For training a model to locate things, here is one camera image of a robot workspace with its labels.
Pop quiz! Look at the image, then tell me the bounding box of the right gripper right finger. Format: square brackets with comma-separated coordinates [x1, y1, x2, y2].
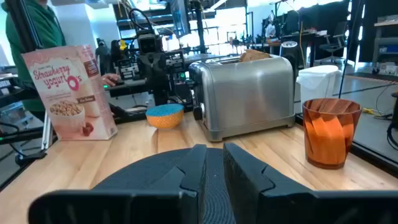
[223, 142, 398, 224]

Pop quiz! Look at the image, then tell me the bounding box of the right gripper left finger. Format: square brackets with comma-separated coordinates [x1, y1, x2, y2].
[27, 144, 208, 224]

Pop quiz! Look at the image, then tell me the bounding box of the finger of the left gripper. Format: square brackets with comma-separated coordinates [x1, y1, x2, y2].
[143, 55, 158, 77]
[157, 55, 170, 77]

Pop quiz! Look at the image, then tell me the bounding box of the orange patterned bowl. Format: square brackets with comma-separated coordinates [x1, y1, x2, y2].
[145, 103, 185, 130]

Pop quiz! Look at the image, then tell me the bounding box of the brown bread slice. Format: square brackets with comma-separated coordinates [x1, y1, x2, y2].
[238, 49, 271, 63]

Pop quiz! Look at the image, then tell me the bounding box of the pink strawberry cereal box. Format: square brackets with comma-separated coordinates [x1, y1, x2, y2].
[21, 44, 119, 142]

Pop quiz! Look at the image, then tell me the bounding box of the orange glass cup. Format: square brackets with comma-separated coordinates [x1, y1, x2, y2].
[302, 98, 363, 170]

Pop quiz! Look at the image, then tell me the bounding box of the silver four-slot toaster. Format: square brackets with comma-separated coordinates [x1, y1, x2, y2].
[188, 55, 297, 143]

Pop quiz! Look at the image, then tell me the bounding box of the person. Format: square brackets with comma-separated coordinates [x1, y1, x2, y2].
[1, 0, 121, 113]

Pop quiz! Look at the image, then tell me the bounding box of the black cylinder appliance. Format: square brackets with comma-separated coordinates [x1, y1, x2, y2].
[279, 40, 300, 78]

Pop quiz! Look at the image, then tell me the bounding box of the white trash bin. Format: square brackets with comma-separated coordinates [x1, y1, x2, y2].
[295, 64, 343, 113]

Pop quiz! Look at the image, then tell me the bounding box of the black office chair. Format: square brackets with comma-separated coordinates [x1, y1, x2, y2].
[317, 21, 350, 65]

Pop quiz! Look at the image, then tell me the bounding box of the grey shelf unit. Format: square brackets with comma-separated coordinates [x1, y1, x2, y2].
[371, 14, 398, 77]

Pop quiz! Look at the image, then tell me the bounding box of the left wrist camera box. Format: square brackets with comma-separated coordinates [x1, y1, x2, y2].
[136, 29, 164, 55]

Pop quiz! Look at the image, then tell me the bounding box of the black metal post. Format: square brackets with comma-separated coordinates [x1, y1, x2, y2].
[3, 0, 43, 54]

